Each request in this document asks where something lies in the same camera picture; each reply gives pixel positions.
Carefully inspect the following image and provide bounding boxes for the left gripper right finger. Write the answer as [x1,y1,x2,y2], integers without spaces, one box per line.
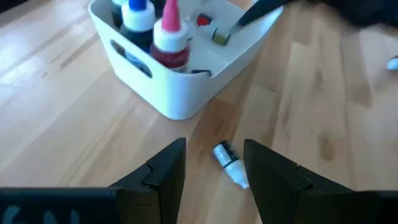
[244,139,379,224]

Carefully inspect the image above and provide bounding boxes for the large blue food coloring bottle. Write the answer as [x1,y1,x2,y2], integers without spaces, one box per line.
[119,0,157,54]

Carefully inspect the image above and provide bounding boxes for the large red food coloring bottle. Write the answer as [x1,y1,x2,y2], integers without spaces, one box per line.
[150,0,191,72]

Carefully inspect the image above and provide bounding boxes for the white plastic bin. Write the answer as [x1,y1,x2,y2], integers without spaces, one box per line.
[88,0,284,121]

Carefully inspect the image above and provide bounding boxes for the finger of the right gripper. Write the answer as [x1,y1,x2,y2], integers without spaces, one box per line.
[237,0,295,28]

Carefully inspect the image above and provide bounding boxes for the small food coloring dropper bottle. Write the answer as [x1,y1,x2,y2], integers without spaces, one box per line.
[207,26,233,47]
[212,139,251,190]

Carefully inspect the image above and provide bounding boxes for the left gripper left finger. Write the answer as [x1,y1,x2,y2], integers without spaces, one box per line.
[108,138,188,224]

